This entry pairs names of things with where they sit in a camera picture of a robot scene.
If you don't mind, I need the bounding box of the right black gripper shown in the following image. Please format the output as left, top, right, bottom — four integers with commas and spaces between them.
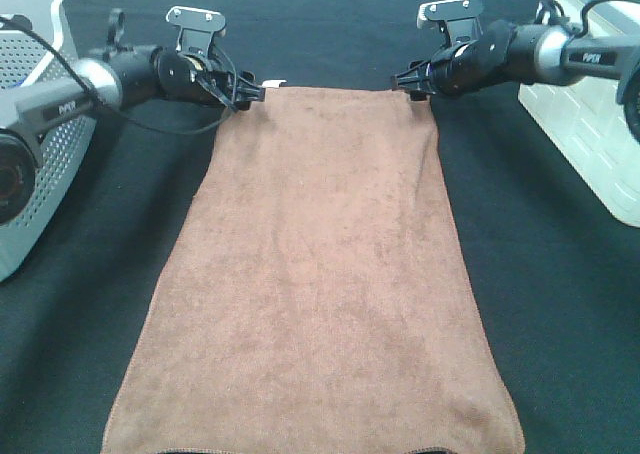
391, 21, 513, 101

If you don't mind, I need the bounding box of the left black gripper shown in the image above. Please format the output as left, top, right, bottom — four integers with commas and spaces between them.
154, 50, 265, 112

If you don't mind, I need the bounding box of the brown microfibre towel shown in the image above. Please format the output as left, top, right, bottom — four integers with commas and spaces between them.
101, 87, 525, 453

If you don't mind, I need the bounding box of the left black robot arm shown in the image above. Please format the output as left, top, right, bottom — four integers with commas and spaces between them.
1, 6, 266, 224

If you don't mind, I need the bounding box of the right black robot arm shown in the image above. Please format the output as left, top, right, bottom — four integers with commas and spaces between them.
391, 0, 639, 136

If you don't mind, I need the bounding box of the white plastic storage bin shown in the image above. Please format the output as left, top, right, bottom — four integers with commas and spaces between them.
518, 0, 639, 228

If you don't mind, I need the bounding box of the grey perforated laundry basket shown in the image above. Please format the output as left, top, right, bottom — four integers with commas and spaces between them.
1, 0, 96, 280

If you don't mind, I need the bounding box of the black table cloth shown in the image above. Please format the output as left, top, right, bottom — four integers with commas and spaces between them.
1, 0, 639, 453

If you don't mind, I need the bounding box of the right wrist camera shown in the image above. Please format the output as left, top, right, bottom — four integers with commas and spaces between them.
416, 0, 484, 48

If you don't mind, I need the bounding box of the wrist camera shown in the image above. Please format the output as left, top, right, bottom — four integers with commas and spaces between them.
165, 6, 227, 57
416, 0, 484, 48

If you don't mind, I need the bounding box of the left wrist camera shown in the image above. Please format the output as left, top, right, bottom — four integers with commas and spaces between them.
165, 6, 227, 57

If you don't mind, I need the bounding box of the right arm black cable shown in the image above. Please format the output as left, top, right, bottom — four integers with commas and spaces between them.
564, 0, 640, 38

